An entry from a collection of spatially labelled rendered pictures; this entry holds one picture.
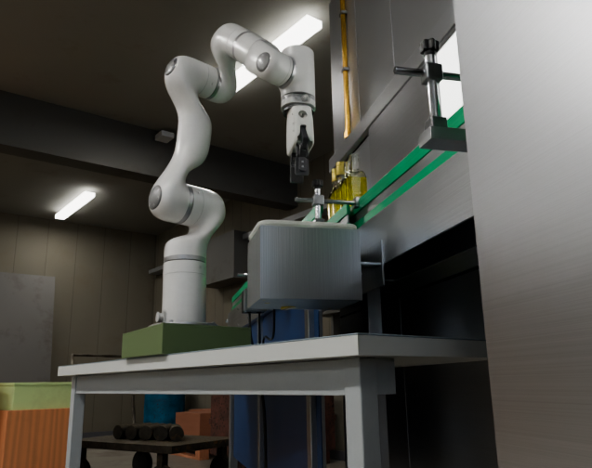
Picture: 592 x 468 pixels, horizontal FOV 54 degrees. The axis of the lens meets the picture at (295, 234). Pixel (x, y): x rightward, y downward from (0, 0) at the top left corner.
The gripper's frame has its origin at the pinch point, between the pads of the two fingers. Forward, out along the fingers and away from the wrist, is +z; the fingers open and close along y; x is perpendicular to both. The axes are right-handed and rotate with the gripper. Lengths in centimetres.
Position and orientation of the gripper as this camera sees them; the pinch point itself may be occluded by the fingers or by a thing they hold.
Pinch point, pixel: (298, 171)
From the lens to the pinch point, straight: 137.9
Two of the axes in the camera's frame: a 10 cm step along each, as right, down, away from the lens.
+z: 0.1, 9.7, -2.5
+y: -2.1, 2.4, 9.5
